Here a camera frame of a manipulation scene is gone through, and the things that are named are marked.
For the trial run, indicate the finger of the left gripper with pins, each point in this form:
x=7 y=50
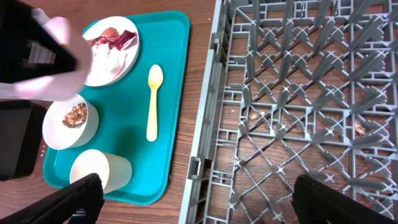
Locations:
x=27 y=49

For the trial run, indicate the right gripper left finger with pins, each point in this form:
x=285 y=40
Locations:
x=80 y=202

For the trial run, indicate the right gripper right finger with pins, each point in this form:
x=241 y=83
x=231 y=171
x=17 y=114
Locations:
x=316 y=203

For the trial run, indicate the white cup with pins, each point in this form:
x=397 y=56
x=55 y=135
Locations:
x=114 y=171

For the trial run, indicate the large white bowl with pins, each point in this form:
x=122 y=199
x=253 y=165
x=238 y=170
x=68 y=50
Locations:
x=60 y=86

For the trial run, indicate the white napkin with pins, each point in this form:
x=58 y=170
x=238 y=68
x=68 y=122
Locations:
x=105 y=65

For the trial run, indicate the small white bowl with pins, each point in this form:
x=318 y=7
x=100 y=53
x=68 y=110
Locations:
x=58 y=136

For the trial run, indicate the brown food scraps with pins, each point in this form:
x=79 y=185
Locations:
x=76 y=117

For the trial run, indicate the brown sausage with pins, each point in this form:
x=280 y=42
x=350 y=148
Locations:
x=110 y=32

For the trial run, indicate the large white plate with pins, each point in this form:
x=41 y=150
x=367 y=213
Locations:
x=121 y=24

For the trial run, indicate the red snack wrapper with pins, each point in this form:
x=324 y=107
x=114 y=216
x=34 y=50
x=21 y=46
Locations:
x=120 y=42

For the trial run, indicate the grey dishwasher rack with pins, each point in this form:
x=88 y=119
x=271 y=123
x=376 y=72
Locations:
x=292 y=88

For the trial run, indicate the black plastic tray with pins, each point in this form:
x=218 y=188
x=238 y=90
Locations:
x=21 y=134

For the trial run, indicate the teal serving tray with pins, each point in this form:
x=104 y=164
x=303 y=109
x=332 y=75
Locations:
x=123 y=108

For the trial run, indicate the yellow plastic spoon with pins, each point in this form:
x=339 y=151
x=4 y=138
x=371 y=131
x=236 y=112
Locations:
x=155 y=80

